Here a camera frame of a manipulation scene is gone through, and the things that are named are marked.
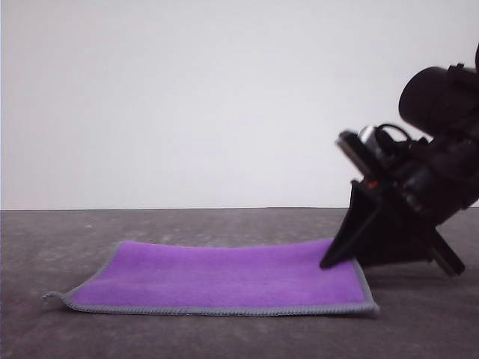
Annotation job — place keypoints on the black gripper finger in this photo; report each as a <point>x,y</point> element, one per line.
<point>393,239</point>
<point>348,228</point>

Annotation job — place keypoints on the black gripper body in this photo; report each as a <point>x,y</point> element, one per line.
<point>423,187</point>

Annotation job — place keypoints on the purple towel with grey hem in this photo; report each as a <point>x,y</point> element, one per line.
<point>224,276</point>

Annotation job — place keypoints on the grey table cloth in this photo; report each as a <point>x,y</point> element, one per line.
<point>239,336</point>

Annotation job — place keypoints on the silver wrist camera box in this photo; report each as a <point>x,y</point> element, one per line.
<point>378,146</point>

